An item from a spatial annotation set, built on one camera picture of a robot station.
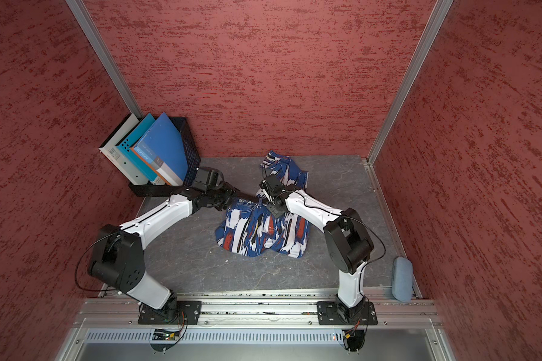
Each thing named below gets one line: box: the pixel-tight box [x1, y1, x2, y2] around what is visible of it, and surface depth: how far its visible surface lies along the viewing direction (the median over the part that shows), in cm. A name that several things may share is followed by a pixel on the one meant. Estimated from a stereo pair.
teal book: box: [115, 112, 166, 186], surface depth 91 cm
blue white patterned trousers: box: [215, 150, 311, 258], surface depth 91 cm
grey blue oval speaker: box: [391, 256, 414, 303], surface depth 82 cm
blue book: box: [130, 112, 189, 186], surface depth 97 cm
